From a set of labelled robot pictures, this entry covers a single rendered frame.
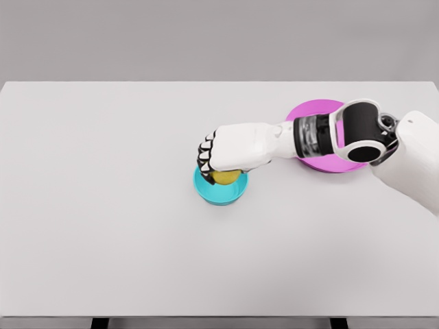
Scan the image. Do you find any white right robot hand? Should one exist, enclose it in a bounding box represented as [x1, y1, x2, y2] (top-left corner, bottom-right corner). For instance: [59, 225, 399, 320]
[196, 123, 275, 186]

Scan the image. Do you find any yellow apple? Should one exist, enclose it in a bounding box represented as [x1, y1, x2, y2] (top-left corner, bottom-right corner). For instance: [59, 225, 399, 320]
[209, 169, 241, 186]

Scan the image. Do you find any blue bowl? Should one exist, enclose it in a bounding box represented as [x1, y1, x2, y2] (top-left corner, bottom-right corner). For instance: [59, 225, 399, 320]
[193, 164, 250, 207]

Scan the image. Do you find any pink plate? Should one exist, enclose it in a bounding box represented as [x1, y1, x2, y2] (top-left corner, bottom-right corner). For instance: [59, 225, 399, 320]
[285, 99, 368, 174]

